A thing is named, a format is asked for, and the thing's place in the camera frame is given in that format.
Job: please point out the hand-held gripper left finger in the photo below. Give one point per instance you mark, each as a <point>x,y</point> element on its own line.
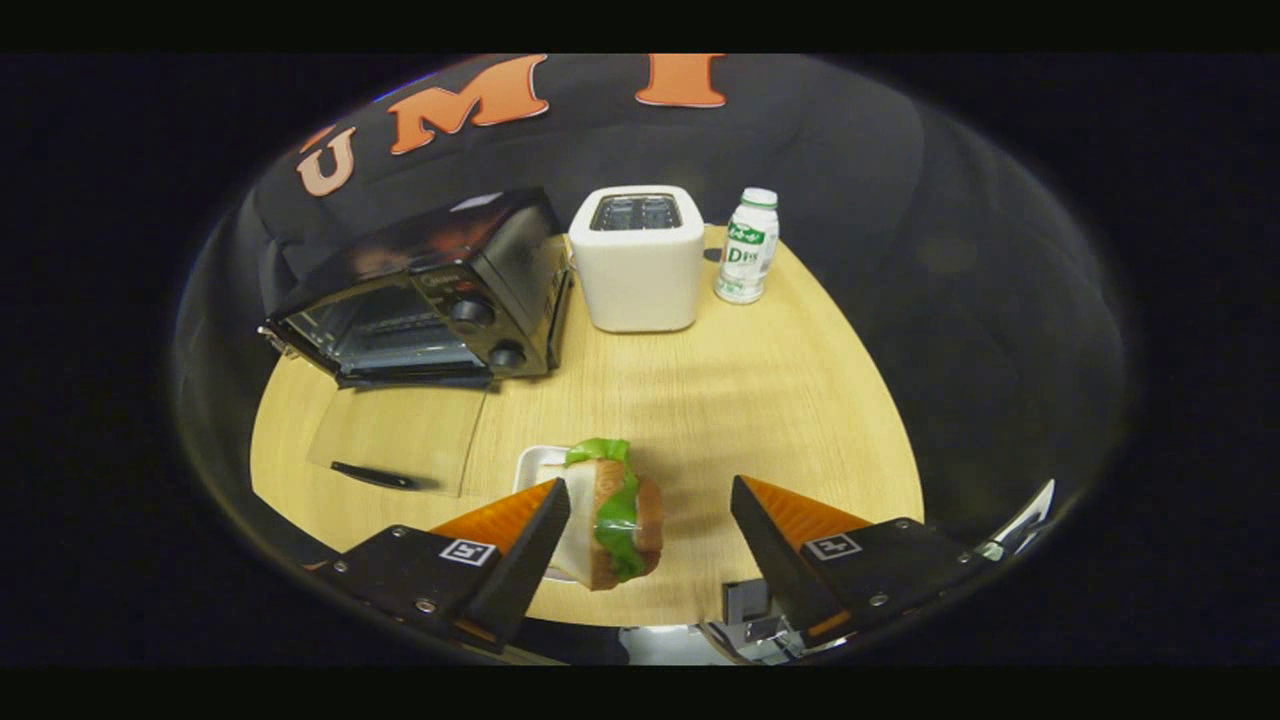
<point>525,560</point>

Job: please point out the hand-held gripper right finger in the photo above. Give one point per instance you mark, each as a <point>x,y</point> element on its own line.
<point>775,555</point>

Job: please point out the lettuce sandwich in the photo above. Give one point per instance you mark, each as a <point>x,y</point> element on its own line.
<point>620,520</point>

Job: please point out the black toaster oven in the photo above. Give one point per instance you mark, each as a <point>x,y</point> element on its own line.
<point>500,260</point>

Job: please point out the white pop-up toaster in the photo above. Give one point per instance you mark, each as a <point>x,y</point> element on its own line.
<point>640,275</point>

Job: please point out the white square plate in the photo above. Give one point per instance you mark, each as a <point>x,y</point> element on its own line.
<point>535,465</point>

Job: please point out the white green-label bottle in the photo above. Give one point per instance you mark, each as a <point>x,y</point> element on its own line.
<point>748,255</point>

